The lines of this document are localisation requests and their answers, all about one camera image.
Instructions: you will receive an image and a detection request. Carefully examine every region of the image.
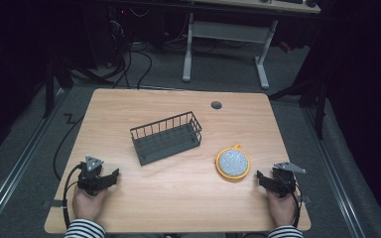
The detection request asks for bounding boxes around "person's left hand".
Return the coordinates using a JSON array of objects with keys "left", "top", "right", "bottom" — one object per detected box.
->
[{"left": 71, "top": 185, "right": 109, "bottom": 223}]

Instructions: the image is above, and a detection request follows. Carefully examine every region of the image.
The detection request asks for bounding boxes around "striped sleeve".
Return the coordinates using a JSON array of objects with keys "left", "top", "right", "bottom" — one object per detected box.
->
[
  {"left": 267, "top": 225, "right": 305, "bottom": 238},
  {"left": 63, "top": 218, "right": 107, "bottom": 238}
]

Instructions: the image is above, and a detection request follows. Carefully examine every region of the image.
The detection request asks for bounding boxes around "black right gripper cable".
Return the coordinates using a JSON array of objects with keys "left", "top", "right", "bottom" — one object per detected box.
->
[{"left": 277, "top": 178, "right": 304, "bottom": 229}]

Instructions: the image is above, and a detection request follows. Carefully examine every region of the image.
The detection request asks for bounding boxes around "striped left sleeve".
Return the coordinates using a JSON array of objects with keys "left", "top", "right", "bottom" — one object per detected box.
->
[{"left": 63, "top": 218, "right": 107, "bottom": 238}]

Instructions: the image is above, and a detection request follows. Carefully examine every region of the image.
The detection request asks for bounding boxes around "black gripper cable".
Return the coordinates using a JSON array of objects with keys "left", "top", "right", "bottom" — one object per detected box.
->
[
  {"left": 277, "top": 178, "right": 304, "bottom": 229},
  {"left": 62, "top": 162, "right": 84, "bottom": 231}
]

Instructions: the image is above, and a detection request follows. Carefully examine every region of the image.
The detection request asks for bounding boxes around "black wire basket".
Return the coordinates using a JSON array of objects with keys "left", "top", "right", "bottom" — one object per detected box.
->
[{"left": 129, "top": 111, "right": 203, "bottom": 167}]

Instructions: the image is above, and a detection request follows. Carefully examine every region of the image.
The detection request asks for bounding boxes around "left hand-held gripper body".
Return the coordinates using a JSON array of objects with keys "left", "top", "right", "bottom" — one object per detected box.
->
[{"left": 76, "top": 155, "right": 113, "bottom": 196}]

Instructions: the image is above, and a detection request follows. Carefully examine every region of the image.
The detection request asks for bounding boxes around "striped right sleeve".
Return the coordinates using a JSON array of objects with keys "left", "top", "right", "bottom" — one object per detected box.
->
[{"left": 267, "top": 225, "right": 305, "bottom": 238}]

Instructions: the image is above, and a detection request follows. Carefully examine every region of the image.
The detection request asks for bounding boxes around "white-legged desk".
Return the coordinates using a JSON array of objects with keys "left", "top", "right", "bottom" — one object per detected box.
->
[{"left": 182, "top": 0, "right": 321, "bottom": 91}]

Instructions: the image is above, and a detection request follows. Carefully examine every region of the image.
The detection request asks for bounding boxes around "black metal stand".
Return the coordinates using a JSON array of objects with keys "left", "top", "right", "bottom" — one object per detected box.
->
[
  {"left": 268, "top": 75, "right": 328, "bottom": 141},
  {"left": 42, "top": 58, "right": 113, "bottom": 119}
]

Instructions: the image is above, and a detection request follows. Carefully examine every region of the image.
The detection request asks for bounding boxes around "person's right hand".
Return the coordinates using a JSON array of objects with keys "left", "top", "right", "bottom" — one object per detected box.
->
[{"left": 266, "top": 188, "right": 300, "bottom": 228}]

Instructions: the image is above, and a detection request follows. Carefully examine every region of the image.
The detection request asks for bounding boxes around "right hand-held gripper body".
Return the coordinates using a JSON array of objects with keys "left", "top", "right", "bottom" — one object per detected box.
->
[{"left": 267, "top": 161, "right": 307, "bottom": 199}]

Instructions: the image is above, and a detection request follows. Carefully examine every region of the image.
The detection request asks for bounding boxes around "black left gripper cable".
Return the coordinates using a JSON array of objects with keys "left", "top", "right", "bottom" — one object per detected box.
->
[{"left": 62, "top": 162, "right": 84, "bottom": 231}]

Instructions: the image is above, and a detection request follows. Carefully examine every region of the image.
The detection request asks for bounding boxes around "bundle of black cables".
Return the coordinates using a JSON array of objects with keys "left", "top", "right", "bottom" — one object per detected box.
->
[{"left": 107, "top": 6, "right": 154, "bottom": 90}]

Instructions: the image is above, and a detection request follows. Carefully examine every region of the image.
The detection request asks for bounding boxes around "black floor cable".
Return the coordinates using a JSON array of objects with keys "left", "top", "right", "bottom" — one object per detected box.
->
[{"left": 53, "top": 113, "right": 85, "bottom": 181}]

